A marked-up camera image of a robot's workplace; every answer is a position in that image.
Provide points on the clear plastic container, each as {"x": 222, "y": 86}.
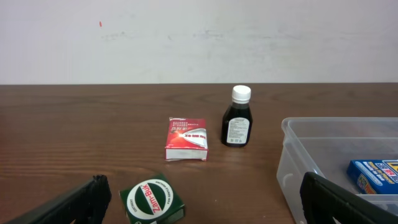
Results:
{"x": 326, "y": 146}

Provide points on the blue Kool Fever box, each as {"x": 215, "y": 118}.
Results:
{"x": 374, "y": 176}

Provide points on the green Zam-Buk box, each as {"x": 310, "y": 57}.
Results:
{"x": 152, "y": 201}

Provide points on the dark bottle white cap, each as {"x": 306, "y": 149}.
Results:
{"x": 237, "y": 120}

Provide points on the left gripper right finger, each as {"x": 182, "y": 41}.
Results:
{"x": 327, "y": 203}

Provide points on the red white medicine box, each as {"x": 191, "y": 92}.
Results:
{"x": 186, "y": 140}

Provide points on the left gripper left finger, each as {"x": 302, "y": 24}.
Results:
{"x": 86, "y": 204}

